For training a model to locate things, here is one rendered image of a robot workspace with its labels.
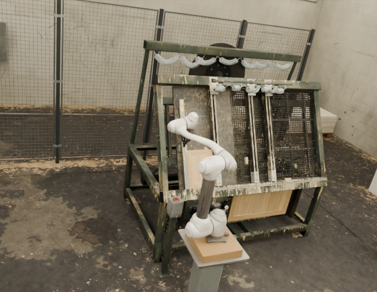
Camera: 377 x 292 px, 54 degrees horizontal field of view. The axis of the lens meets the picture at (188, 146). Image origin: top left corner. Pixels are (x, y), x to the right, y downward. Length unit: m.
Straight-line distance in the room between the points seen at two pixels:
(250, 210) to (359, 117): 5.08
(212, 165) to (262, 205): 2.13
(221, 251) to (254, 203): 1.57
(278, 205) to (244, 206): 0.54
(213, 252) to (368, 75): 6.74
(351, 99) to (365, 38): 1.38
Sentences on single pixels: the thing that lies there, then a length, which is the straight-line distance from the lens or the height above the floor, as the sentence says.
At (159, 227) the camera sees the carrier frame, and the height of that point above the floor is 0.47.
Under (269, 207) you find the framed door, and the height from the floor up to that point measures 0.39.
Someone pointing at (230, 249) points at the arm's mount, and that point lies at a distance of 3.30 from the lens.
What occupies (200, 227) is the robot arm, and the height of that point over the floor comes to 1.05.
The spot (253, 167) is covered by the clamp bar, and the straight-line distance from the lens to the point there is 4.25.
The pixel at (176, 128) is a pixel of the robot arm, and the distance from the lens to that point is 3.15.
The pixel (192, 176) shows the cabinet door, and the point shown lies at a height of 0.99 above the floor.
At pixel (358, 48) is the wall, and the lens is 9.45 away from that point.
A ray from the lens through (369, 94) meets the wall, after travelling 9.09.
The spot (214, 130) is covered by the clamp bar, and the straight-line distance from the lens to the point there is 4.02.
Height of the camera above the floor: 2.85
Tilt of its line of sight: 24 degrees down
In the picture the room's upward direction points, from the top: 10 degrees clockwise
